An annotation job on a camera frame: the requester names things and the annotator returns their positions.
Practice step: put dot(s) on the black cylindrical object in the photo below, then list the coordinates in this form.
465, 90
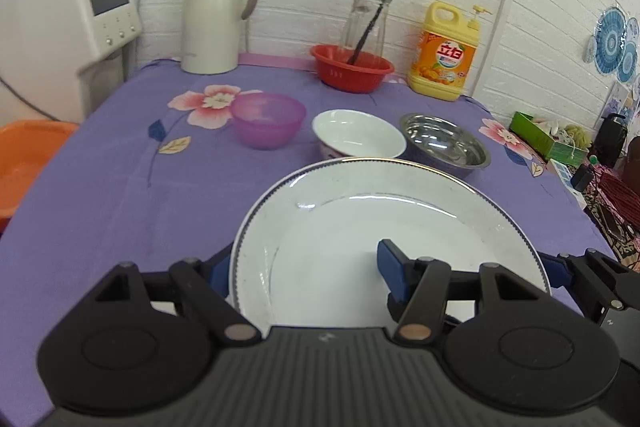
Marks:
607, 139

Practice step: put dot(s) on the red plastic basket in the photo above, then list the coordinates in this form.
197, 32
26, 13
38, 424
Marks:
350, 74

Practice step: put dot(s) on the stainless steel bowl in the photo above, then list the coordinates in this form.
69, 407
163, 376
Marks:
445, 142

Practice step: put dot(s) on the clear glass carafe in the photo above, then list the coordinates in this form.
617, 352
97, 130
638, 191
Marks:
352, 22

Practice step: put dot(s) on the black stirring stick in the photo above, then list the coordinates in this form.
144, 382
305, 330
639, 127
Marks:
372, 19

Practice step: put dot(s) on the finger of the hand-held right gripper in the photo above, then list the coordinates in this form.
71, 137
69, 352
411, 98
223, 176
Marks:
556, 268

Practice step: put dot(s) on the white and blue tray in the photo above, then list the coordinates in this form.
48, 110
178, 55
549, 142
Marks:
565, 179

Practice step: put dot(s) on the purple plastic bowl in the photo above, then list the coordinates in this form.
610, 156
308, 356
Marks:
267, 119

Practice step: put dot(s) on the white ceramic bowl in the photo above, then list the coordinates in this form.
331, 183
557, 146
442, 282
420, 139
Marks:
356, 132

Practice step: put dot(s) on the white plate with dark rim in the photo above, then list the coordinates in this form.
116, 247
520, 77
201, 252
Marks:
350, 227

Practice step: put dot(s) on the dark patterned cloth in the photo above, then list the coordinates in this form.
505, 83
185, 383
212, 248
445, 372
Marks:
620, 217

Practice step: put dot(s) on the cream thermos jug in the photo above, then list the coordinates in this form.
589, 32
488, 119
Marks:
215, 17

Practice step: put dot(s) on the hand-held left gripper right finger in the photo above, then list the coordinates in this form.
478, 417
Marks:
391, 272

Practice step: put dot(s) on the purple floral tablecloth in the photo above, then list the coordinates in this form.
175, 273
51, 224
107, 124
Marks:
140, 207

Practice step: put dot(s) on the blue round wall decoration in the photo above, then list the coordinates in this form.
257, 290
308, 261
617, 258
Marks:
611, 39

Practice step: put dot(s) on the white water dispenser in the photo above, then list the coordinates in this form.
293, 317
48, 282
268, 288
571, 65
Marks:
50, 37

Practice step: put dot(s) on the orange plastic basin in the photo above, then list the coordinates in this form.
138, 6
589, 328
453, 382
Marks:
25, 162

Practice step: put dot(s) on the yellow detergent pump bottle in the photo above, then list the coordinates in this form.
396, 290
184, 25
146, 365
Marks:
442, 62

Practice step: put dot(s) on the green box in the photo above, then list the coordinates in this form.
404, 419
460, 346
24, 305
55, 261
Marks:
532, 132

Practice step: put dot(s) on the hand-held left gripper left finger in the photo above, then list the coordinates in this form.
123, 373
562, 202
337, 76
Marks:
220, 271

